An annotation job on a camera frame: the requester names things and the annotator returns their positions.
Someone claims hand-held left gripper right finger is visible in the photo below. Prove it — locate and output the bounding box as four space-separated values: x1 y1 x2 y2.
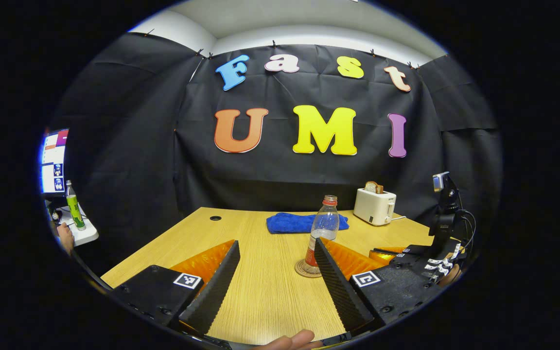
314 237 443 336

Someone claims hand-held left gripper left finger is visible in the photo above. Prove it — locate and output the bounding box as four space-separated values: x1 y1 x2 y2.
110 240 241 336

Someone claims clear water bottle red label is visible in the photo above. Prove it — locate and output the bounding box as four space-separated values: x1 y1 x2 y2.
304 194 340 268

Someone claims green label bottle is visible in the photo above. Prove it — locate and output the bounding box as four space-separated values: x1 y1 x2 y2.
65 180 86 230

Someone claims white toaster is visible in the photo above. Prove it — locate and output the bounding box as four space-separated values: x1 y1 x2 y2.
353 188 397 227

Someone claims blue towel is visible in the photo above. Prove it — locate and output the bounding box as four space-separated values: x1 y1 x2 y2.
266 212 350 234

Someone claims black curved bar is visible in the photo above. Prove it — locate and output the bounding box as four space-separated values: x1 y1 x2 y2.
70 249 113 291

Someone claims black backdrop cloth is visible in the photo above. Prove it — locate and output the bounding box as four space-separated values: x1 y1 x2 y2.
49 32 504 253

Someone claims white side table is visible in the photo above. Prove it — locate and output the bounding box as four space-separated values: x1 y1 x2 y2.
49 204 100 246

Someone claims computer monitor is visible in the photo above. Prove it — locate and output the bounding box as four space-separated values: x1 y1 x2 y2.
41 129 69 195

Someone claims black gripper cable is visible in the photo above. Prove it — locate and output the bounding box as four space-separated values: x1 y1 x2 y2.
457 209 477 253

